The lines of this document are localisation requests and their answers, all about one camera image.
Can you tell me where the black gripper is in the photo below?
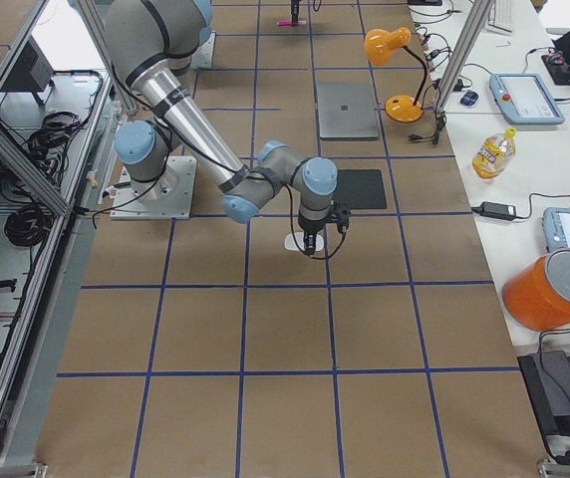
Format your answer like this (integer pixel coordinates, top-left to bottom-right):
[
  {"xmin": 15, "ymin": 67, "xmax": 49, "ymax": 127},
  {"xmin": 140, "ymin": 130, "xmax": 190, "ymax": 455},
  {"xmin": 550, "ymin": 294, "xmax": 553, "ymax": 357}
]
[
  {"xmin": 298, "ymin": 216, "xmax": 326, "ymax": 256},
  {"xmin": 290, "ymin": 0, "xmax": 300, "ymax": 14}
]

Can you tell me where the white computer mouse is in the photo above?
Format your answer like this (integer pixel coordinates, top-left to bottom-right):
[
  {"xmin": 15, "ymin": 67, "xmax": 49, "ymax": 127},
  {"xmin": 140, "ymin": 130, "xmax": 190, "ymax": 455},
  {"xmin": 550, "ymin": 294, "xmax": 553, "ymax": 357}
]
[{"xmin": 283, "ymin": 231, "xmax": 325, "ymax": 252}]

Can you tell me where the pink marker pen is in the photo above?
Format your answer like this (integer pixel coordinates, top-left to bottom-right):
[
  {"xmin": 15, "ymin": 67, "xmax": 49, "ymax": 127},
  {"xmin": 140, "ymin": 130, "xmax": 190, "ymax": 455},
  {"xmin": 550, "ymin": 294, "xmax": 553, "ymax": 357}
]
[{"xmin": 277, "ymin": 19, "xmax": 308, "ymax": 27}]

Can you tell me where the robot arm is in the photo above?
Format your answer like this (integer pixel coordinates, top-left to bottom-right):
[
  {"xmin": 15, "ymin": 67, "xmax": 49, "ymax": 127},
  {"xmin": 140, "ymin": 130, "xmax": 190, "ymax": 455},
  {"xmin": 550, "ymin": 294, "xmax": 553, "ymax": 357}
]
[{"xmin": 105, "ymin": 1, "xmax": 338, "ymax": 256}]

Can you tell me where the black mousepad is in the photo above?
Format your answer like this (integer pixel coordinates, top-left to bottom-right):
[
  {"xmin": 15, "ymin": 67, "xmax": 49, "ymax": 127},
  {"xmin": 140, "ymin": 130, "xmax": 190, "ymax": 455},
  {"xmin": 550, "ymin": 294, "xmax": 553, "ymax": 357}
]
[{"xmin": 334, "ymin": 169, "xmax": 388, "ymax": 210}]

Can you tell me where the silver laptop notebook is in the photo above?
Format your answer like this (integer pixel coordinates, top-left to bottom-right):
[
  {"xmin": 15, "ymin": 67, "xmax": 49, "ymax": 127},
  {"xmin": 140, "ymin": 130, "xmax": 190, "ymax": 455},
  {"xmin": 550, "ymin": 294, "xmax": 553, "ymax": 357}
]
[{"xmin": 316, "ymin": 82, "xmax": 380, "ymax": 140}]

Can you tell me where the orange desk lamp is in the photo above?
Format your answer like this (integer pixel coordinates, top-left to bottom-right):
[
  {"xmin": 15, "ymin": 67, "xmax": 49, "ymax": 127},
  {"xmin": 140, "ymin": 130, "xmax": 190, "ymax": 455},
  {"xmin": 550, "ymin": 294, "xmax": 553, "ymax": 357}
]
[{"xmin": 364, "ymin": 27, "xmax": 428, "ymax": 123}]

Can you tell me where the black power adapter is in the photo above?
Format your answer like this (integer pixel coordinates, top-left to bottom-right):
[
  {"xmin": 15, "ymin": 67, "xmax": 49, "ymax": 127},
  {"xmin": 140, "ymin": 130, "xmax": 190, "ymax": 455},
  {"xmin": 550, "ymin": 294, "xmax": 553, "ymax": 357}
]
[{"xmin": 471, "ymin": 201, "xmax": 517, "ymax": 221}]

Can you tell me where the dark blue pouch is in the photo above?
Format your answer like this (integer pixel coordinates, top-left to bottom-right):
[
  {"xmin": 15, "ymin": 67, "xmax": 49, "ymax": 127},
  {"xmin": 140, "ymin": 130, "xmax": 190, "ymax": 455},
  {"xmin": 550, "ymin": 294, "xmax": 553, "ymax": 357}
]
[{"xmin": 459, "ymin": 91, "xmax": 479, "ymax": 107}]

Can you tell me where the yellow juice bottle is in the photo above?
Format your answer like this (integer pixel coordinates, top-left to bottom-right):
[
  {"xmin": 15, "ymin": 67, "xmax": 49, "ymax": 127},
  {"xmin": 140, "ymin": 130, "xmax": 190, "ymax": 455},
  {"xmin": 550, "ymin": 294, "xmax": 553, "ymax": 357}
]
[{"xmin": 471, "ymin": 126, "xmax": 517, "ymax": 179}]

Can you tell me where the white keyboard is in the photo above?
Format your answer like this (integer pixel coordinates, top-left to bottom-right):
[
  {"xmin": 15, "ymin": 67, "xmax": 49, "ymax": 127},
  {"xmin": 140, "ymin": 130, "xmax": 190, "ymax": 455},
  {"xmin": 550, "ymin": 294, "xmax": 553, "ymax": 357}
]
[{"xmin": 485, "ymin": 0, "xmax": 513, "ymax": 35}]

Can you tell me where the orange cylinder container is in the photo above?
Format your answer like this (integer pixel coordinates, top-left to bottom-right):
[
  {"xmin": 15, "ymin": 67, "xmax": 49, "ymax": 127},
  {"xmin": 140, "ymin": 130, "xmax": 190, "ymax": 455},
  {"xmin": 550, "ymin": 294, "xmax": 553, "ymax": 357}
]
[{"xmin": 501, "ymin": 248, "xmax": 570, "ymax": 332}]

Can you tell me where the blue teach pendant far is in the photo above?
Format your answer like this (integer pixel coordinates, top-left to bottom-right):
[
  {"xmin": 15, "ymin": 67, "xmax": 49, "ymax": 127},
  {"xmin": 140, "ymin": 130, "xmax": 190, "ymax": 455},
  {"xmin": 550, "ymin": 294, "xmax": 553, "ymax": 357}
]
[{"xmin": 488, "ymin": 73, "xmax": 565, "ymax": 125}]

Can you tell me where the black box on floor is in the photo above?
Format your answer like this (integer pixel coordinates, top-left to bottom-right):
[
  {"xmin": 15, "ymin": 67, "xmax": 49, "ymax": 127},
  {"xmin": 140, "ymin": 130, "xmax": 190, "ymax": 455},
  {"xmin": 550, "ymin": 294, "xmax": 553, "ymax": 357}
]
[{"xmin": 517, "ymin": 351, "xmax": 570, "ymax": 436}]

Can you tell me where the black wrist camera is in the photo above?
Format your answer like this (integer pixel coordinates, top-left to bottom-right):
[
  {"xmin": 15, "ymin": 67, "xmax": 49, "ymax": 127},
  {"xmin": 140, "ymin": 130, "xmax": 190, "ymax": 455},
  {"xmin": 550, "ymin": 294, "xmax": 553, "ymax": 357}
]
[{"xmin": 331, "ymin": 201, "xmax": 351, "ymax": 235}]

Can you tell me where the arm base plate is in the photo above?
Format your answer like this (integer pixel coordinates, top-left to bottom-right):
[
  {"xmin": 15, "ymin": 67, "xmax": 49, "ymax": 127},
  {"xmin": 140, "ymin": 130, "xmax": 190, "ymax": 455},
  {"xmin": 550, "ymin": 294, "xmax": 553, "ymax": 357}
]
[
  {"xmin": 109, "ymin": 155, "xmax": 197, "ymax": 220},
  {"xmin": 190, "ymin": 31, "xmax": 216, "ymax": 70}
]

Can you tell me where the lamp power cable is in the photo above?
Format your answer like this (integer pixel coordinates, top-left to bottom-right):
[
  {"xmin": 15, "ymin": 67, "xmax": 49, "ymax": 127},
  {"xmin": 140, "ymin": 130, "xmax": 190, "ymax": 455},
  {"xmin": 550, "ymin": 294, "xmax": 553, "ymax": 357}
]
[{"xmin": 405, "ymin": 112, "xmax": 448, "ymax": 147}]

